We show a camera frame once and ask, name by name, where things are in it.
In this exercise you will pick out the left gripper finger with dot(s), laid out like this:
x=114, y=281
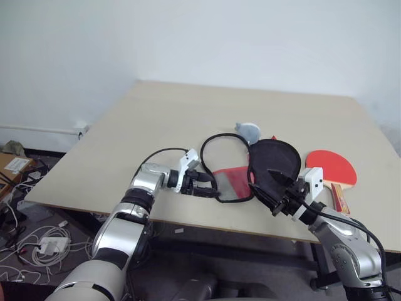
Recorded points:
x=206, y=191
x=206, y=177

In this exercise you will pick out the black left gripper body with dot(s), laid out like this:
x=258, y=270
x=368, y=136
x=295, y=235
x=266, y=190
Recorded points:
x=190, y=185

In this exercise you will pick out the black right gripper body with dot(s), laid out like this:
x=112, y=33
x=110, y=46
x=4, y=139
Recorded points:
x=293, y=197

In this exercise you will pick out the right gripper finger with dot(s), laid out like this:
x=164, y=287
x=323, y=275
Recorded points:
x=266, y=197
x=282, y=179

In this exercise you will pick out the red and black paddle case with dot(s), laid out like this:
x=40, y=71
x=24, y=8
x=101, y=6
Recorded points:
x=272, y=156

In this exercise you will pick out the red ping pong paddle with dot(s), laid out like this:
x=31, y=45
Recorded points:
x=332, y=166

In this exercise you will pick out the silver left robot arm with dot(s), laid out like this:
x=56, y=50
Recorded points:
x=141, y=182

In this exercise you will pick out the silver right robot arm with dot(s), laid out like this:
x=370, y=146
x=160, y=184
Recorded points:
x=354, y=251

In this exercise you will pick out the dark rounded shape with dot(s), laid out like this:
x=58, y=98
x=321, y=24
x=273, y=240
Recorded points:
x=195, y=288

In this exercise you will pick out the white power adapter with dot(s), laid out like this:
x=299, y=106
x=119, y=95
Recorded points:
x=53, y=245

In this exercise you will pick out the grey flat floor box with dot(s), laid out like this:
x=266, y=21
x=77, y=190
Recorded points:
x=24, y=205

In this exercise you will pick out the brown cardboard box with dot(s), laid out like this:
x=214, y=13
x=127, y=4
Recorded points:
x=12, y=177

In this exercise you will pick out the olive crumpled cloth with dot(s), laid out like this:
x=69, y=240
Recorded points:
x=12, y=146

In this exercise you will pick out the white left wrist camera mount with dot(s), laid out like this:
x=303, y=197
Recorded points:
x=189, y=157

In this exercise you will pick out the black metal table frame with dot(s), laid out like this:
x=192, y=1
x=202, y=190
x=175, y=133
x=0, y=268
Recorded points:
x=321, y=263

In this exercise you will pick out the white wall junction box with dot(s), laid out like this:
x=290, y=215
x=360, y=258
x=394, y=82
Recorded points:
x=81, y=127

